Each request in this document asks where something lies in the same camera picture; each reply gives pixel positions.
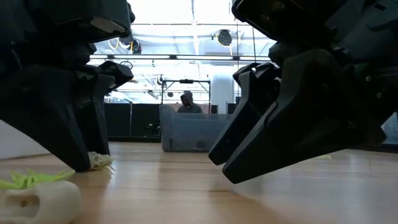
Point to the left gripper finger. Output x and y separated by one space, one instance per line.
46 109
96 118

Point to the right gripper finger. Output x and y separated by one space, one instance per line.
311 118
248 118

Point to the beige toy skull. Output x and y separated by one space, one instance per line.
99 159
40 202

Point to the black partition panels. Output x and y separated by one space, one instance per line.
136 121

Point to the white plastic bin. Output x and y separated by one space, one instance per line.
18 143

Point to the person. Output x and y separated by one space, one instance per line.
188 104

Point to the dark grey translucent bin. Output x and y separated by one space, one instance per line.
186 133

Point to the grey tarp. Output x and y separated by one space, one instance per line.
391 129

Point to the long light bar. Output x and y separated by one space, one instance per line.
186 57

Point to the black metal stand frame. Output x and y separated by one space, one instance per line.
186 81

